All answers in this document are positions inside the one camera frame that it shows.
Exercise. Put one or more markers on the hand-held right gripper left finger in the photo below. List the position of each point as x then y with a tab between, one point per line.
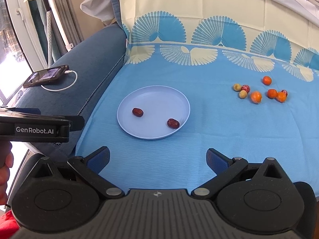
99	158

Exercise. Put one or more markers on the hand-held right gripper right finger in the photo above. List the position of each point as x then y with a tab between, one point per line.
216	160

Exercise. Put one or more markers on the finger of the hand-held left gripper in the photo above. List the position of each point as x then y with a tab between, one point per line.
77	123

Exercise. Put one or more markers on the yellow longan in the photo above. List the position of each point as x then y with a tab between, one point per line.
243	94
236	87

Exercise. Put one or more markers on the small orange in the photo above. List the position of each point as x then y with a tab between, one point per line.
281	97
256	97
267	80
271	93

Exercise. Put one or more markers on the pink candy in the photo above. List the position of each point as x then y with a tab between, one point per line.
246	88

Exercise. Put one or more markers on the light blue round plate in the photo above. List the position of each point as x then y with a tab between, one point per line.
154	103

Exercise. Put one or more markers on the red cherry tomato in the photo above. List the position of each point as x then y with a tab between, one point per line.
284	92

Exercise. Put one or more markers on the person's left hand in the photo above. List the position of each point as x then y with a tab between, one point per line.
4	176

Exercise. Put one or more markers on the blue printed blanket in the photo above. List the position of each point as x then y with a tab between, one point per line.
224	134

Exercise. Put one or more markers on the black smartphone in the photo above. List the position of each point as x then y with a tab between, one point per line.
46	76

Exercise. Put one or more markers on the red date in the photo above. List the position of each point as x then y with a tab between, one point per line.
137	112
173	123

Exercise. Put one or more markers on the teal curtain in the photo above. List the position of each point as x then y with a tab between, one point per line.
41	34

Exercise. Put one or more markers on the red cloth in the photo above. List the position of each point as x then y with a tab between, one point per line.
7	225

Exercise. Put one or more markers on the grey curtain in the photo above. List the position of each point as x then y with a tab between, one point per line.
68	12

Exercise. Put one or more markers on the white stand pole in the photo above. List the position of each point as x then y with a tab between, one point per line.
52	2

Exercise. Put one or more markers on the grey sheet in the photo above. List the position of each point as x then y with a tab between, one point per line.
104	2

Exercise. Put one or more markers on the white window frame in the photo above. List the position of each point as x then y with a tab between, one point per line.
15	29

